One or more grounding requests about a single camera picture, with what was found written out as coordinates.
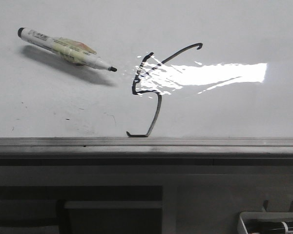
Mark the white whiteboard marker with tape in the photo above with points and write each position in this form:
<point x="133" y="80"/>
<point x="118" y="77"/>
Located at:
<point x="70" y="50"/>

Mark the white whiteboard with metal frame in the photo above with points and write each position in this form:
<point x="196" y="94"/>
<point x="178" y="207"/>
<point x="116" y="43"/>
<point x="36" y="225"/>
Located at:
<point x="197" y="82"/>

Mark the white wire basket tray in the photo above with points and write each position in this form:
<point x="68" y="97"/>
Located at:
<point x="265" y="223"/>

